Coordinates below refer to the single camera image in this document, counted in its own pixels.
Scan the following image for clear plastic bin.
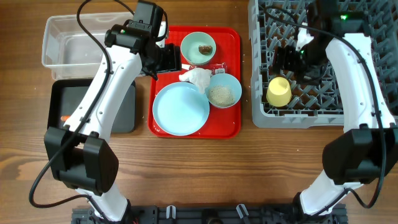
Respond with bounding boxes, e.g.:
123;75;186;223
42;12;132;80

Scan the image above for light blue bowl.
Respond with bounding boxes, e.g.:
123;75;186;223
205;73;242;109

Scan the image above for grey dishwasher rack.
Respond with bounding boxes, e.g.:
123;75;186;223
248;0;397;128

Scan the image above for light blue plate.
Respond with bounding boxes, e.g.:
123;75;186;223
152;82;210;136

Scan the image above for red plastic tray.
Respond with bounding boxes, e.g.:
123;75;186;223
147;26;241;139

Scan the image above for white plastic spoon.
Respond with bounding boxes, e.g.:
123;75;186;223
182;64;190;70

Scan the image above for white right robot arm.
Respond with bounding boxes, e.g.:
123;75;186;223
274;11;397;221

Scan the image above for white napkin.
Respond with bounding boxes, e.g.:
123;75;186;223
178;68;212;94

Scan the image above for brown food scrap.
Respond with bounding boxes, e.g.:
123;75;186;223
198;45;213;55

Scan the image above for black tray bin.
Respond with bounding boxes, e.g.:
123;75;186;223
47;78;136;134

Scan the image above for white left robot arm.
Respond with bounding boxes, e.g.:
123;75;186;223
29;20;181;223

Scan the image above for yellow cup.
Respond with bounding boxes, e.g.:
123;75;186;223
266;77;292;107

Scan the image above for orange carrot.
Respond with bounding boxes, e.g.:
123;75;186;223
60;115;70;122

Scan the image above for red snack wrapper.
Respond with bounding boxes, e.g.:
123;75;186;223
188;63;228;76

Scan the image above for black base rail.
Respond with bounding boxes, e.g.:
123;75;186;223
70;203;348;224

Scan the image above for white rice pile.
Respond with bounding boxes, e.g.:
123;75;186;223
208;85;235;107

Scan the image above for green bowl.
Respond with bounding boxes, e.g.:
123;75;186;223
180;32;216;65

